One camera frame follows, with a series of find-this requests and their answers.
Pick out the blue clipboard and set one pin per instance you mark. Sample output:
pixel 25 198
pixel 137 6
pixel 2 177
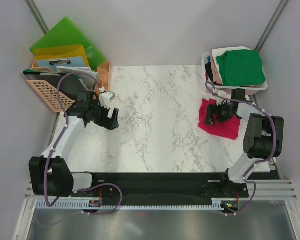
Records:
pixel 77 61

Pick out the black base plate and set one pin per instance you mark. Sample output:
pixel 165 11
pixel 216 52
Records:
pixel 162 189

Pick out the right aluminium corner post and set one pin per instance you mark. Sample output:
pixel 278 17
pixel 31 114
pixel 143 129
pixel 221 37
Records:
pixel 271 24

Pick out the green t shirt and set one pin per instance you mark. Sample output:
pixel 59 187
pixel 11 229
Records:
pixel 239 68

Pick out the green plastic folder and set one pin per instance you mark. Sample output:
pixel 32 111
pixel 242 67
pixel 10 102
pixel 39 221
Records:
pixel 67 33

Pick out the black folder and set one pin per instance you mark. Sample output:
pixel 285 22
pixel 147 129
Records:
pixel 70 87

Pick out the yellow plastic folder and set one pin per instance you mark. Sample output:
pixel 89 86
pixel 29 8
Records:
pixel 60 52

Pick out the white paper documents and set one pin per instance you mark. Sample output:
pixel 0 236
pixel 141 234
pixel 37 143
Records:
pixel 84 73

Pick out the aluminium corner post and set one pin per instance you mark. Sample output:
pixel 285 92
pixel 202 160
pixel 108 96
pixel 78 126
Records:
pixel 271 24
pixel 34 10

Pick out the pink red t shirt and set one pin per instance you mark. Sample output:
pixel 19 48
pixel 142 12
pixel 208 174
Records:
pixel 228 129

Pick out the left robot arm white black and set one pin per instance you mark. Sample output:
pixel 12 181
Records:
pixel 49 173

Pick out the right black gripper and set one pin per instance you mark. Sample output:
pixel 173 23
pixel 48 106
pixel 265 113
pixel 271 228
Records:
pixel 211 109

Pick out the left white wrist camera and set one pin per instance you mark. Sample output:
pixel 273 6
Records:
pixel 106 97

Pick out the white plastic laundry basket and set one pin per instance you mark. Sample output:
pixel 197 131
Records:
pixel 249 90

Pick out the white slotted cable duct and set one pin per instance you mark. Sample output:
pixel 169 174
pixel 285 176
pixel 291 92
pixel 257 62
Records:
pixel 93 205

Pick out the white t shirt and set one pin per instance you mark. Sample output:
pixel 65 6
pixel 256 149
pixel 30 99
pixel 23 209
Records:
pixel 243 48

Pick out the beige t shirt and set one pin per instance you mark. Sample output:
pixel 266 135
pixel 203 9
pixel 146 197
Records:
pixel 215 72

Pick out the left aluminium corner post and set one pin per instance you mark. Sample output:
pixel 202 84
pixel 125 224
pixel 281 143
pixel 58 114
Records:
pixel 34 10

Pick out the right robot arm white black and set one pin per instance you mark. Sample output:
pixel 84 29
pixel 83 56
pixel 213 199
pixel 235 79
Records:
pixel 263 139

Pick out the black t shirt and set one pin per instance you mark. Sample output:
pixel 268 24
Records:
pixel 209 72

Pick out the aluminium frame rail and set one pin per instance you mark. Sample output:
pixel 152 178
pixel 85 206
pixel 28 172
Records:
pixel 265 190

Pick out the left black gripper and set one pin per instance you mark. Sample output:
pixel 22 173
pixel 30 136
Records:
pixel 112 124

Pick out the peach perforated file organizer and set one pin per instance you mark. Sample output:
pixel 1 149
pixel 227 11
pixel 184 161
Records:
pixel 49 93

